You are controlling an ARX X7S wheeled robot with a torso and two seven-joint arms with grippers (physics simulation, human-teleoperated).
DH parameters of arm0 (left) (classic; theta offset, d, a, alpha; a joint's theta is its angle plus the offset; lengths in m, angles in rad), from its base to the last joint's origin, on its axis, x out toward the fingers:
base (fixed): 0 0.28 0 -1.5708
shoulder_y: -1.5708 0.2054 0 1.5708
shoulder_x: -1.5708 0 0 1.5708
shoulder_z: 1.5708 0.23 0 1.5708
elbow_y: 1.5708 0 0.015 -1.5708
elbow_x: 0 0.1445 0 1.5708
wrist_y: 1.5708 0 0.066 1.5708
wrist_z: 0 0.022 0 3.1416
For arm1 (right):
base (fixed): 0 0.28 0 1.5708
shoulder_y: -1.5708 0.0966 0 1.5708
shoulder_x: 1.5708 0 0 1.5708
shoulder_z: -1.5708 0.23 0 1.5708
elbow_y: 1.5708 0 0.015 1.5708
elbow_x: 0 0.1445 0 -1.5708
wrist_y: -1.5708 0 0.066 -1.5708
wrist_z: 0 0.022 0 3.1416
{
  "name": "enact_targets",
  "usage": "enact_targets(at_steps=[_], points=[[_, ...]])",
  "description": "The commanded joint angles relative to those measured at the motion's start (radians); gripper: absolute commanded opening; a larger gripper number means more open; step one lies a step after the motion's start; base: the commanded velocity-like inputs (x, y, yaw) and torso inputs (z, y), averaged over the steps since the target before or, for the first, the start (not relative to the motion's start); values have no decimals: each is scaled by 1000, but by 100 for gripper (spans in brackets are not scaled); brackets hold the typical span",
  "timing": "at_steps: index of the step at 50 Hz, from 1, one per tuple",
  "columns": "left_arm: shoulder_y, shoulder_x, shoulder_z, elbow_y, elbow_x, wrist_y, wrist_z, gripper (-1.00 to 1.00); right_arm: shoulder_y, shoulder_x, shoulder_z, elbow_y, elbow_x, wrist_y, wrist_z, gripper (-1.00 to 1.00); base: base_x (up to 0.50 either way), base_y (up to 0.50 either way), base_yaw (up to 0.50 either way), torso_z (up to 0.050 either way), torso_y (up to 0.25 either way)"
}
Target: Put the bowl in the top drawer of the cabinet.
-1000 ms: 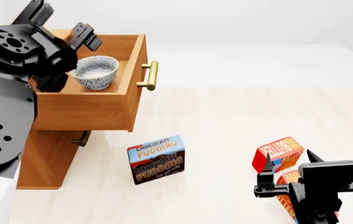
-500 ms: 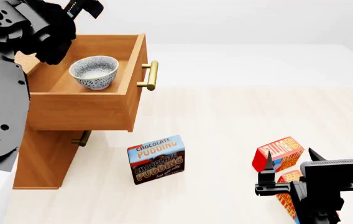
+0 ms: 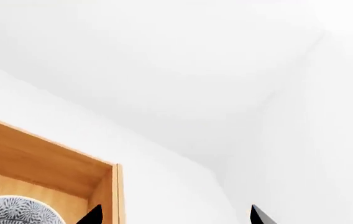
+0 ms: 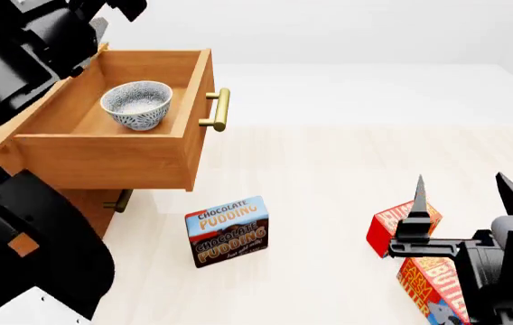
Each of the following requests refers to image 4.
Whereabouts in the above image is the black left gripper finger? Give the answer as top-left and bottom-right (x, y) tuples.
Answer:
(105, 0), (149, 23)

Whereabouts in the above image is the white blue patterned bowl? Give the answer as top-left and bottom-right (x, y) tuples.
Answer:
(99, 79), (174, 133)

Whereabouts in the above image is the wooden cabinet drawer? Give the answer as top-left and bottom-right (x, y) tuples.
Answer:
(12, 48), (217, 192)

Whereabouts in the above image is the wooden cabinet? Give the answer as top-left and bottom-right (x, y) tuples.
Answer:
(0, 42), (135, 240)

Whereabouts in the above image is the red butter box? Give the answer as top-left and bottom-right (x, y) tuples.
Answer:
(365, 200), (444, 260)
(396, 255), (472, 325)

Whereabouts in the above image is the chocolate pudding box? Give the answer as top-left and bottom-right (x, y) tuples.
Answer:
(184, 195), (270, 269)

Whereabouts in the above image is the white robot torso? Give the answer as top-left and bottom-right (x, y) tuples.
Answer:
(0, 285), (92, 325)

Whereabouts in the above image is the brass drawer handle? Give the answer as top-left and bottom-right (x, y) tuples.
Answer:
(198, 87), (232, 134)
(102, 188), (135, 214)

